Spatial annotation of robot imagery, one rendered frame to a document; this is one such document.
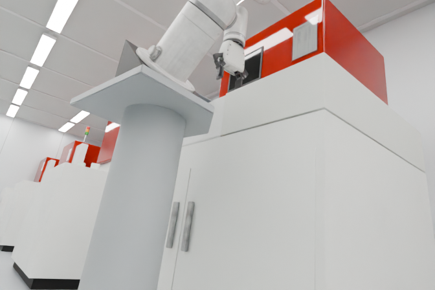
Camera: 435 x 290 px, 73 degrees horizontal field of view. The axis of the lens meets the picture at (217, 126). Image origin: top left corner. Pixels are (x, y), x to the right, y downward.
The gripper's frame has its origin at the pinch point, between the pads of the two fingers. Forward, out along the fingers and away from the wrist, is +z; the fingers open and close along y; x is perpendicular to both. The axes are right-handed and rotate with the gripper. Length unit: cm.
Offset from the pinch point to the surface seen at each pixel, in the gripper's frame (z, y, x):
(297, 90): 17.0, 5.7, 33.1
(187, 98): 25.2, 28.7, 21.0
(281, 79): 12.1, 5.6, 28.1
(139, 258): 58, 28, 13
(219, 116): 16.6, 5.2, 3.8
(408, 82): -96, -206, -1
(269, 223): 48, 6, 27
